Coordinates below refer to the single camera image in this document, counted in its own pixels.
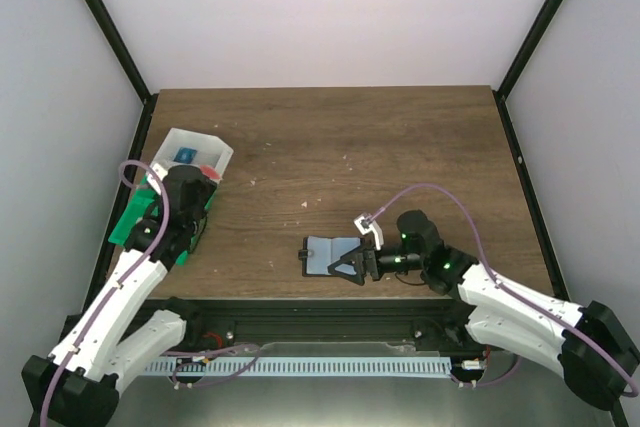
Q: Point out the green plastic bin middle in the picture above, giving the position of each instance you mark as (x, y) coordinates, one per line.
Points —
(145, 194)

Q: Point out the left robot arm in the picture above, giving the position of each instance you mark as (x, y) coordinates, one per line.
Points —
(80, 382)

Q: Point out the light blue cable duct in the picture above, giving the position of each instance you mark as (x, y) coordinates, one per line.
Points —
(403, 367)

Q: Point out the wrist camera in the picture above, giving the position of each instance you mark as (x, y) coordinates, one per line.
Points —
(159, 170)
(367, 225)

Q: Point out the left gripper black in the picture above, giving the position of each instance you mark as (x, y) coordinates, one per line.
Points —
(209, 186)

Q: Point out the black leather card holder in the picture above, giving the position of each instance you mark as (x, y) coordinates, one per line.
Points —
(318, 253)

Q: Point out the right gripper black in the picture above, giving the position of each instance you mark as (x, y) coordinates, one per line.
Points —
(367, 252)

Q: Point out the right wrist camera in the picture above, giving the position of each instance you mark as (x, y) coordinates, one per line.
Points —
(367, 225)

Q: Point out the blue card in bin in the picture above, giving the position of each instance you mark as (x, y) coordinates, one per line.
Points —
(185, 155)

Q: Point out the green plastic bin front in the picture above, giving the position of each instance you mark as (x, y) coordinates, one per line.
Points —
(126, 223)

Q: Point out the green plastic bin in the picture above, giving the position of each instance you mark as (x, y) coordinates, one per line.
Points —
(126, 223)
(145, 194)

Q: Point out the white card red dots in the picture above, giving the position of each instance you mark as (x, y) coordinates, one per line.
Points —
(210, 172)

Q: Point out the black aluminium frame rail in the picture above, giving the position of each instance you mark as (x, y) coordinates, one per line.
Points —
(428, 324)

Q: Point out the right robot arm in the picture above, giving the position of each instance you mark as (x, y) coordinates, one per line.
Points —
(587, 346)

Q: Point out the white plastic bin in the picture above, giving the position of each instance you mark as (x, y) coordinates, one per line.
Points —
(211, 150)

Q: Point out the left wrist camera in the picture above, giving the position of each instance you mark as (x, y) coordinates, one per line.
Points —
(159, 170)

